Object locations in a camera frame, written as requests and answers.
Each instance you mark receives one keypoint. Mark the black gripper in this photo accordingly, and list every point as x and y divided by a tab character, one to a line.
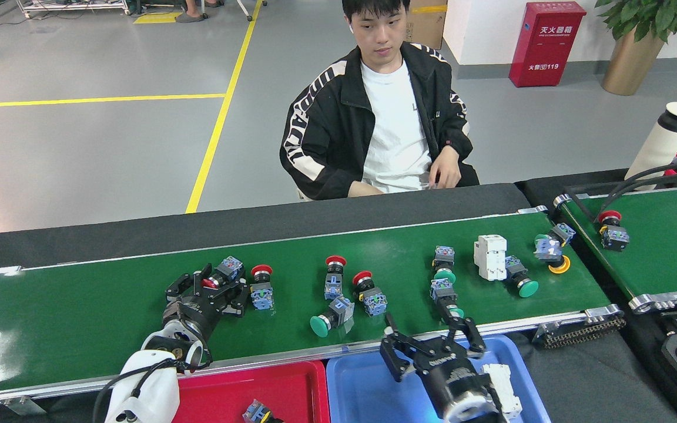
453	379
191	317

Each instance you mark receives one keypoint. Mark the yellow push button switch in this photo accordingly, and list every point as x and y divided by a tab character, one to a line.
547	249

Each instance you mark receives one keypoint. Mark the blue tray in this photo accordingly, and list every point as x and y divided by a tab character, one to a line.
362	393

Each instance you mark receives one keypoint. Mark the red tray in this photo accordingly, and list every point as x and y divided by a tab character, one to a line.
291	393

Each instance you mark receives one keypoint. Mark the green conveyor belt long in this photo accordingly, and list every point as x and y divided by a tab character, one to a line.
80	305

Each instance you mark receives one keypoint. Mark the green conveyor belt short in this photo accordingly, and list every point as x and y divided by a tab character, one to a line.
667	258

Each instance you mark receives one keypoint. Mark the person's right hand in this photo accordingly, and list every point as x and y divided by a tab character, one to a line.
368	190

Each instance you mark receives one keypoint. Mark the person's left hand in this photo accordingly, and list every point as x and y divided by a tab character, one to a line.
447	170

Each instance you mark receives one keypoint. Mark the pale grey chair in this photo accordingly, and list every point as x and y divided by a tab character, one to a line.
303	195

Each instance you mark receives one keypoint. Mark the black guide bar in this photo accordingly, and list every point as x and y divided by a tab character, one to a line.
580	207

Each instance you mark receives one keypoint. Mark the person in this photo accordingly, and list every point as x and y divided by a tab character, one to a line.
188	16
391	129

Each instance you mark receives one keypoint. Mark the white wheeled stand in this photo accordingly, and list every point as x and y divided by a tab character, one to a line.
247	12

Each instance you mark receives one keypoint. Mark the white cylinder with black band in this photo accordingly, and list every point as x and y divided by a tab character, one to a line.
659	147

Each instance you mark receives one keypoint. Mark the cardboard box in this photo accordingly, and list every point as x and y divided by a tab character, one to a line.
429	26

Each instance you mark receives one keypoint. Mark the red fire extinguisher box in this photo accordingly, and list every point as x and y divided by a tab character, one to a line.
547	47

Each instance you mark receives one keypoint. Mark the metal wheeled cart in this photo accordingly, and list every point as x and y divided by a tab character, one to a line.
68	6

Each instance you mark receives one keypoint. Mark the potted plant in gold pot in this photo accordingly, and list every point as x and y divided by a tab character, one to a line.
629	64

